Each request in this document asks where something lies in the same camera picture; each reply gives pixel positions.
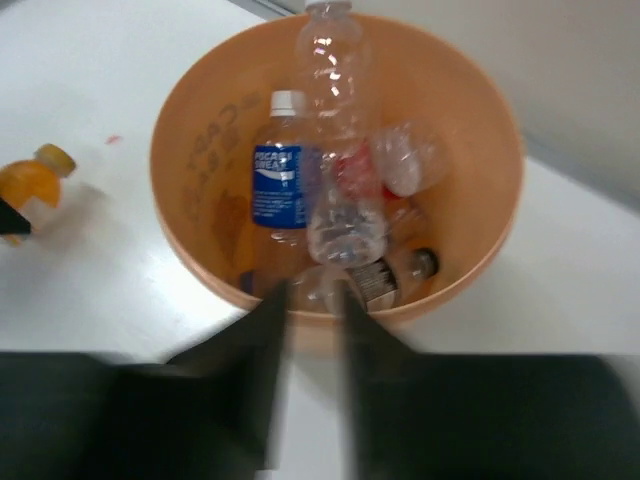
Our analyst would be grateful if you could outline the clear unlabelled plastic bottle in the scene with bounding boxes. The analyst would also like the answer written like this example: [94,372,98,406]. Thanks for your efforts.
[294,1,386,268]

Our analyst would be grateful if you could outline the orange juice bottle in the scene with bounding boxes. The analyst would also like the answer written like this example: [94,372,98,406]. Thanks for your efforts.
[1,144,77,232]

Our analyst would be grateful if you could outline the red label red cap bottle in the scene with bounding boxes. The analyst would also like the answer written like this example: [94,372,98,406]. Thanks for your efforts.
[333,121,449,199]

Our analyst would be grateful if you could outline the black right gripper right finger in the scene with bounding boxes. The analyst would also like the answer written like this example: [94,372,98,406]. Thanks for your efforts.
[337,282,639,479]

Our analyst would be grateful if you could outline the pepsi bottle black cap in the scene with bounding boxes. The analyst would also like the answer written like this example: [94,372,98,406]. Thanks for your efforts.
[294,246,441,314]

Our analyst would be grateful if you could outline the blue label white cap bottle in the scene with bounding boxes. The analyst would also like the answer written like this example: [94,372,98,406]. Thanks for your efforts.
[251,90,306,247]

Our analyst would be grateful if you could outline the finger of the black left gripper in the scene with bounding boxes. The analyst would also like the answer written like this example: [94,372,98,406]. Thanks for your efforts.
[0,199,32,235]

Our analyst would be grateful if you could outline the orange plastic bin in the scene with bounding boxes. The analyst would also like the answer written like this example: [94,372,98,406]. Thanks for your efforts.
[148,12,525,326]

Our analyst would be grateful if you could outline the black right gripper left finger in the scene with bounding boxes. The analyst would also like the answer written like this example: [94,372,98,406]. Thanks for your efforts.
[1,284,288,479]

